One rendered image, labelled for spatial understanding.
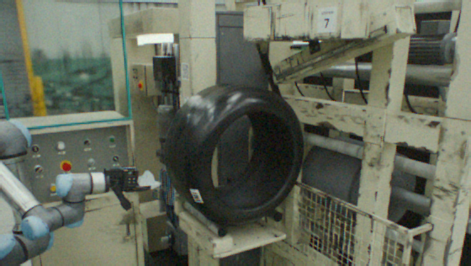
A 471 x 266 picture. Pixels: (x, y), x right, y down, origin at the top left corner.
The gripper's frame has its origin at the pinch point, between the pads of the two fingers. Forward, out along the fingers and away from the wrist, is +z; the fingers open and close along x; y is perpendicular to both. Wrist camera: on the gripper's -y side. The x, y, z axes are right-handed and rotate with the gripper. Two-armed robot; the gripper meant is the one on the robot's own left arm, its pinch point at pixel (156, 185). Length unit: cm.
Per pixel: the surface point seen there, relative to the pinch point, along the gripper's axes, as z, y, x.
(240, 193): 48, -11, 14
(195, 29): 24, 61, 27
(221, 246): 25.4, -24.4, -10.1
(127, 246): 6, -52, 55
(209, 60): 32, 49, 27
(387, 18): 61, 66, -42
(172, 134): 7.9, 18.5, 6.7
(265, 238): 49, -25, -8
